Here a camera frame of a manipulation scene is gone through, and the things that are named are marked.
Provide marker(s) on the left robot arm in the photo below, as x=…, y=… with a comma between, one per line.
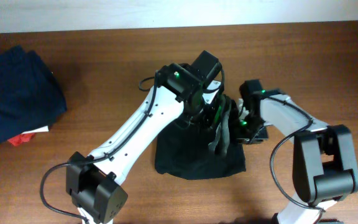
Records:
x=180, y=90

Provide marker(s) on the red cloth piece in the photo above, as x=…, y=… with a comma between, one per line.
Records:
x=20, y=139

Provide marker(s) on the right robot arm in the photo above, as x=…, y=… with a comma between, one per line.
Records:
x=325, y=169

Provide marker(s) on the white paper tag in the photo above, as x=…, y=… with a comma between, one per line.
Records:
x=38, y=130

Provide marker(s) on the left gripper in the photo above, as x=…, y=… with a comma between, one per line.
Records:
x=206, y=122

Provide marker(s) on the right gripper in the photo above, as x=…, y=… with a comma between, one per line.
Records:
x=261, y=133

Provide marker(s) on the black shorts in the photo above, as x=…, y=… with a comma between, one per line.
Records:
x=194, y=153

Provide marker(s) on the navy blue folded garment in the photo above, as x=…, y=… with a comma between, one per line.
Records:
x=30, y=96

